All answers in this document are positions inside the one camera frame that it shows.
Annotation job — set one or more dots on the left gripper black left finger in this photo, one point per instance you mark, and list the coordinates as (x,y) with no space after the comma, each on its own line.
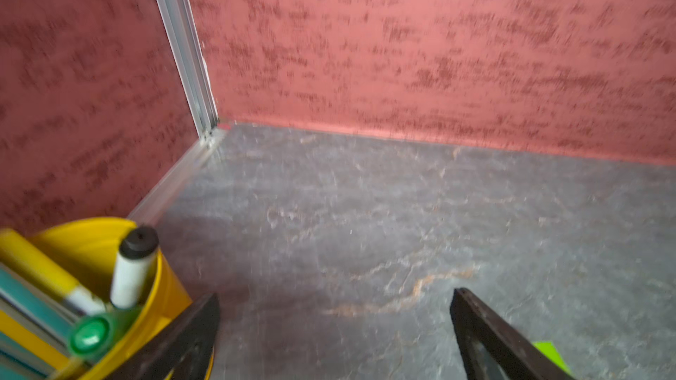
(182,350)

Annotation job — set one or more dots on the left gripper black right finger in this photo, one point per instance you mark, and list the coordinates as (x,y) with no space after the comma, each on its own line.
(491,348)

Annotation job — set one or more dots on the green rectangular block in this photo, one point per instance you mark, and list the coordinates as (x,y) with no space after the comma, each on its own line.
(550,351)

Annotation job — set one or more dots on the green highlighter marker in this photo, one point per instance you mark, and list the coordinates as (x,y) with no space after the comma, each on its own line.
(93,337)

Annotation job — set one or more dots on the white marker black cap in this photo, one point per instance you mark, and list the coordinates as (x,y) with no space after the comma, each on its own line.
(135,258)

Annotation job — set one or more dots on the yellow pen cup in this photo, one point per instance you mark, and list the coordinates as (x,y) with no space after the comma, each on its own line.
(87,249)

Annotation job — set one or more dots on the yellow pencil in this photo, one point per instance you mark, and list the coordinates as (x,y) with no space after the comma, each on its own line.
(29,262)

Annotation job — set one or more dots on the aluminium corner post left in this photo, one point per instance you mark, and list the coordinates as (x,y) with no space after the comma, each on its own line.
(179,23)

